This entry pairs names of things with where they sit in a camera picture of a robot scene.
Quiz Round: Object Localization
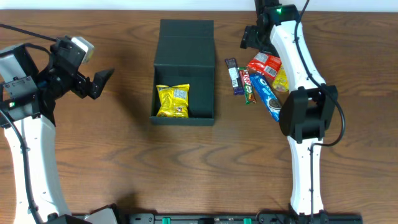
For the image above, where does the red KitKat bar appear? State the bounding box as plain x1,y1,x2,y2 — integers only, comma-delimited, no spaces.
238,67,256,105

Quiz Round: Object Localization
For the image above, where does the yellow snack bag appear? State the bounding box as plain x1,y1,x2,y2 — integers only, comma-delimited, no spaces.
156,84,190,118

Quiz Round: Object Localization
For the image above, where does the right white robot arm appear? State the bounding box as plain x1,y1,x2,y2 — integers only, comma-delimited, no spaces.
241,0,338,217

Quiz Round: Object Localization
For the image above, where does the dark purple chocolate bar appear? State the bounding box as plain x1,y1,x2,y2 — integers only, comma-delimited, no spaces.
224,58,244,95

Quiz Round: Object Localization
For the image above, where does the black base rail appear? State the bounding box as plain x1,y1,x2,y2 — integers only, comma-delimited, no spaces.
120,212,363,224

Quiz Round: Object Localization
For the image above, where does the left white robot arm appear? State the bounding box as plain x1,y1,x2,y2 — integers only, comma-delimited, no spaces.
1,36,122,223

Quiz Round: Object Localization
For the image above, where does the yellow plastic jar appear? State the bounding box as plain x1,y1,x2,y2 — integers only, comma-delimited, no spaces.
272,65,289,93

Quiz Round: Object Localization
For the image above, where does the red snack bag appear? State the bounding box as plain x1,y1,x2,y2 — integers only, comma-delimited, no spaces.
247,52,282,80

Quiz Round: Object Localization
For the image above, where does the blue Oreo cookie pack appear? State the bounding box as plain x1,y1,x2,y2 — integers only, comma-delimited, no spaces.
249,73,282,122

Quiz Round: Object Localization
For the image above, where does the black box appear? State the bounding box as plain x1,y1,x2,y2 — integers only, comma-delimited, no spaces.
150,19,216,126

